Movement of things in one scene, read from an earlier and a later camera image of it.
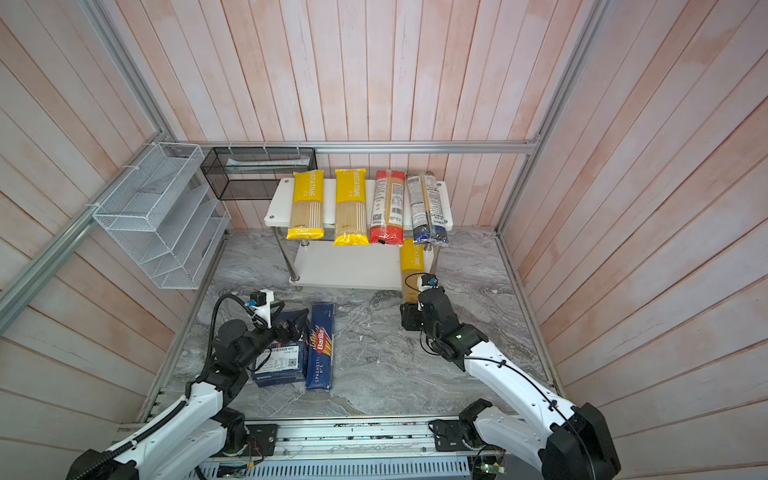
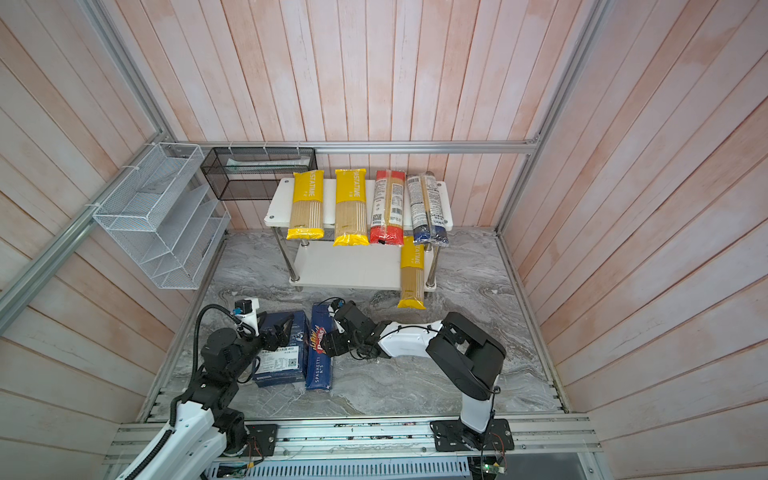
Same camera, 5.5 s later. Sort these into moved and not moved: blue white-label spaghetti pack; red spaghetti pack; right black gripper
Moved: right black gripper
Not moved: blue white-label spaghetti pack; red spaghetti pack
